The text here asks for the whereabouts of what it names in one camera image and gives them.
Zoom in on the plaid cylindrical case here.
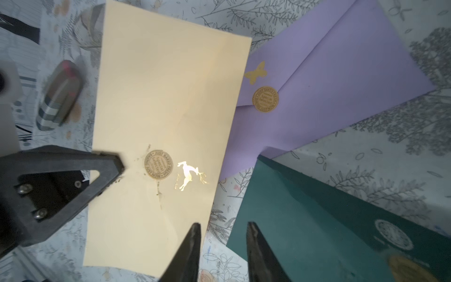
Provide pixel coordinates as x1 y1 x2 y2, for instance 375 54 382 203
36 60 83 132

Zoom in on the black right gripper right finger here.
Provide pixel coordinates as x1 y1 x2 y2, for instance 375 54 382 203
246 222 291 282

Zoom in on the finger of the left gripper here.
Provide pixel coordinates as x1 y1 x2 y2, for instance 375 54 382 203
1 146 124 254

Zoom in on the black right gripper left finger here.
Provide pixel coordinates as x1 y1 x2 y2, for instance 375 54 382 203
159 223 202 282

